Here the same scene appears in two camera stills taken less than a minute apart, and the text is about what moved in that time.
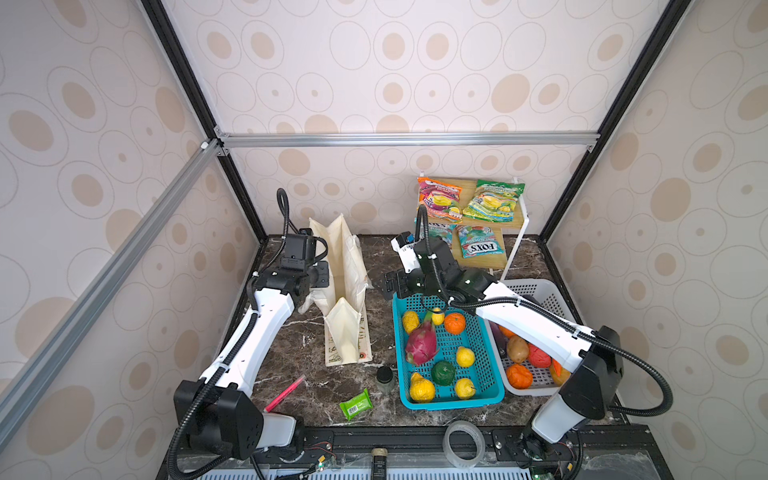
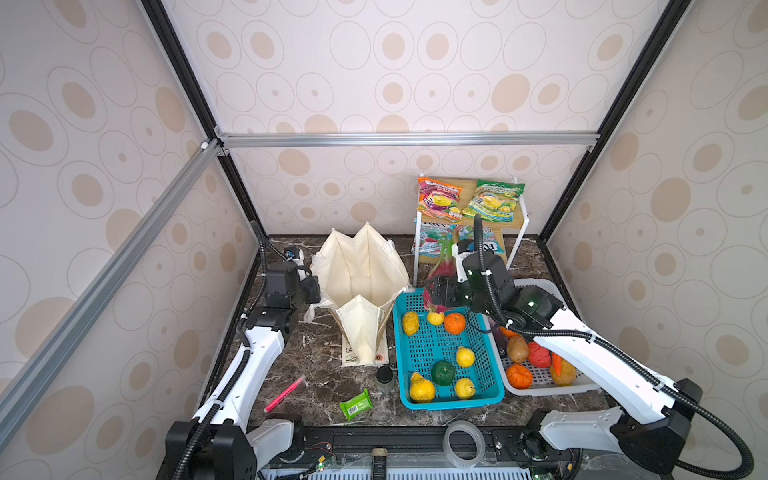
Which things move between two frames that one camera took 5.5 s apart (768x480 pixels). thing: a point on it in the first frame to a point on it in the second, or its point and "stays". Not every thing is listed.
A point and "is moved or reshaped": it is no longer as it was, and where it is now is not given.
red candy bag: [443, 201] stays
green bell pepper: [443, 373] stays
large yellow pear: [421, 390] stays
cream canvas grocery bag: [347, 325] is moved or reshaped
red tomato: [537, 357] stays
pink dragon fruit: [421, 345] is moved or reshaped
